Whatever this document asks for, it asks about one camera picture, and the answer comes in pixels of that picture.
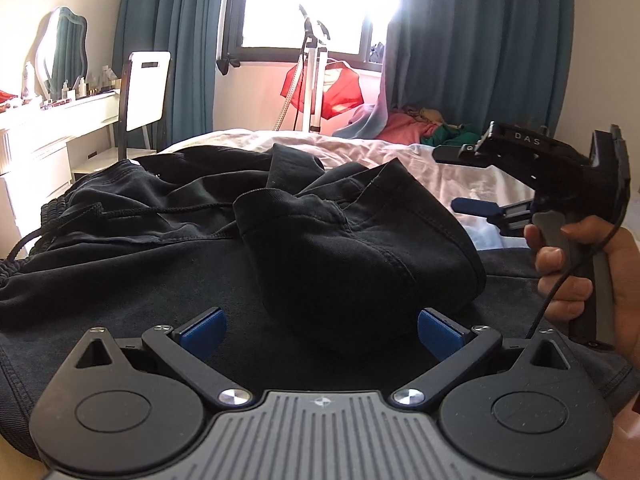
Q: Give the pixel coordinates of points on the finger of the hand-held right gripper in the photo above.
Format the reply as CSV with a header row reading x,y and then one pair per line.
x,y
460,154
475,206

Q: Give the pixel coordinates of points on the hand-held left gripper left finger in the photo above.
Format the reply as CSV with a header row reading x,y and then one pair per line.
x,y
202,332

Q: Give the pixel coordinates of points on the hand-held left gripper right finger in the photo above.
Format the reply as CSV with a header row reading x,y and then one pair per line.
x,y
440,335

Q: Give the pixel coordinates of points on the black pants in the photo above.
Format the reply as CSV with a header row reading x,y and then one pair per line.
x,y
300,250

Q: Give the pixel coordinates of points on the person's right hand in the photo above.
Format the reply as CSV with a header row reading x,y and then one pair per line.
x,y
565,295

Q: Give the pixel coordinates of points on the green cloth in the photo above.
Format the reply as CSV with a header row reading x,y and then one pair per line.
x,y
450,136

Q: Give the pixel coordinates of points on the pastel bed duvet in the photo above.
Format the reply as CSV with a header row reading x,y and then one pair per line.
x,y
450,180

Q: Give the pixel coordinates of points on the beige cloth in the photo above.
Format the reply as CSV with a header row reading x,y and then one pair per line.
x,y
425,114

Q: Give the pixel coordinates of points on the pink cloth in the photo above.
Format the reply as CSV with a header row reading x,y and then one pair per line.
x,y
400,127

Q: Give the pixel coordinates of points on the light blue cloth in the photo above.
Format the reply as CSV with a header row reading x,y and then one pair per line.
x,y
367,122

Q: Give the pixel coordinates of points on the wide blue curtain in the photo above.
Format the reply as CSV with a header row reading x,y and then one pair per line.
x,y
475,35

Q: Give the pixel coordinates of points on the red garment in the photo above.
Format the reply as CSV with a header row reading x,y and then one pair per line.
x,y
345,92

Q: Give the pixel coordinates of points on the white garment steamer stand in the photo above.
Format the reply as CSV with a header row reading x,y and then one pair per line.
x,y
315,90

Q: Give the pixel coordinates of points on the dark-framed window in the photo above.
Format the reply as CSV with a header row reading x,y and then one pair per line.
x,y
310,5

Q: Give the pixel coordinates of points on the white folding chair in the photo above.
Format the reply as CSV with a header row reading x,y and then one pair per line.
x,y
147,90

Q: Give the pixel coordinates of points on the white vanity desk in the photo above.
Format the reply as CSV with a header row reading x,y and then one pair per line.
x,y
45,135

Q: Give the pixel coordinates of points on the narrow blue curtain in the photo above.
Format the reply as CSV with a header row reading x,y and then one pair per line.
x,y
175,35

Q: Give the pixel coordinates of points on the row of cosmetic bottles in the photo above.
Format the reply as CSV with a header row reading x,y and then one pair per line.
x,y
27,80

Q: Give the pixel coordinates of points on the wavy-framed mirror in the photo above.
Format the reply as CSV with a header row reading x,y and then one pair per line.
x,y
67,50

